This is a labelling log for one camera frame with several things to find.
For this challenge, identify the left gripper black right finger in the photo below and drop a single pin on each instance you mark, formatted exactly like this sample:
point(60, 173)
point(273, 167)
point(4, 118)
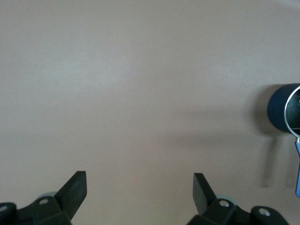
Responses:
point(201, 189)

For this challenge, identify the glass lid with blue knob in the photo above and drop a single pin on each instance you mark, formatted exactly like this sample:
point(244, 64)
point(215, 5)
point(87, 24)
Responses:
point(293, 110)

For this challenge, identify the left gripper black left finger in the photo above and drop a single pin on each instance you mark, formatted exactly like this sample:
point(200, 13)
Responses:
point(75, 187)

